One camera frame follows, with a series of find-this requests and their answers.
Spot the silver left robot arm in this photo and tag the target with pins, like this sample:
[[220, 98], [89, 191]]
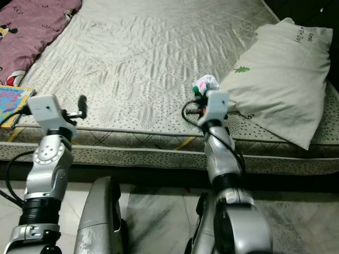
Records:
[[50, 164]]

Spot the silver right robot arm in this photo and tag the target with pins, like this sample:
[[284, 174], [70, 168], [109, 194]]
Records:
[[222, 159]]

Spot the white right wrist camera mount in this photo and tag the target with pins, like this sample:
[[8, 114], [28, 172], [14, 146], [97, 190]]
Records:
[[217, 103]]

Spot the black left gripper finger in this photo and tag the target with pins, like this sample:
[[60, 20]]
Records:
[[82, 103]]

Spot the white quilted mattress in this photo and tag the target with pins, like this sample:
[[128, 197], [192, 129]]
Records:
[[148, 63]]

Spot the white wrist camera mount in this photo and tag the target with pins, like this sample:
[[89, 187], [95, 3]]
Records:
[[45, 111], [217, 103]]

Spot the purple cartoon print blanket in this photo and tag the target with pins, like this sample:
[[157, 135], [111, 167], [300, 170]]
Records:
[[32, 32]]

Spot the grey robot left leg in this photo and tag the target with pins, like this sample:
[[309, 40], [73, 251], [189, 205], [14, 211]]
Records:
[[100, 217]]

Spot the colourful children's book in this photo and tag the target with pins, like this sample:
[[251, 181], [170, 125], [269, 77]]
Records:
[[15, 103]]

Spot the cream pillow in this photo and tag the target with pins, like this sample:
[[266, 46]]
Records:
[[280, 84]]

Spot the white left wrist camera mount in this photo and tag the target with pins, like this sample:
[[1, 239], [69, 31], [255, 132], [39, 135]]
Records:
[[45, 111]]

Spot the white rubbish wad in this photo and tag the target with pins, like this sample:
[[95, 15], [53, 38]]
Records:
[[207, 83]]

